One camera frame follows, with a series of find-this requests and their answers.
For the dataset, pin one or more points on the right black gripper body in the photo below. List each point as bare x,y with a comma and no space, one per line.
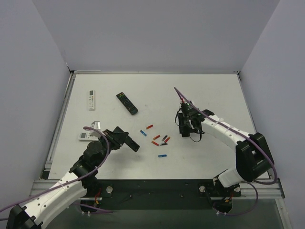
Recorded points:
187,124

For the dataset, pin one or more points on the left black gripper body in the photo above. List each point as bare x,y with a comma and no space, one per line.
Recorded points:
119,137

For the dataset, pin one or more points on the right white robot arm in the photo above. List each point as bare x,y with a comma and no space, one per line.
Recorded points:
252,153

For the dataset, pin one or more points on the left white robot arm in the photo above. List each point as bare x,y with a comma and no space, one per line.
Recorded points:
40,210

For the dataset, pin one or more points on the white remote lying sideways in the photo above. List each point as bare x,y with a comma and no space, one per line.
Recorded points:
86,136

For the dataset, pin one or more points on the black TV remote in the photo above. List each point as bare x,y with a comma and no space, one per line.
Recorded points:
127,103

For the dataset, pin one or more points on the white air conditioner remote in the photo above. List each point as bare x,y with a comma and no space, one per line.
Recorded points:
91,100

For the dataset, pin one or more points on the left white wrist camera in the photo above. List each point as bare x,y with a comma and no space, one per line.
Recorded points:
95,126

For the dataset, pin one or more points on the aluminium frame rail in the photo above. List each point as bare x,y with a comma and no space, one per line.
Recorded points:
273,191

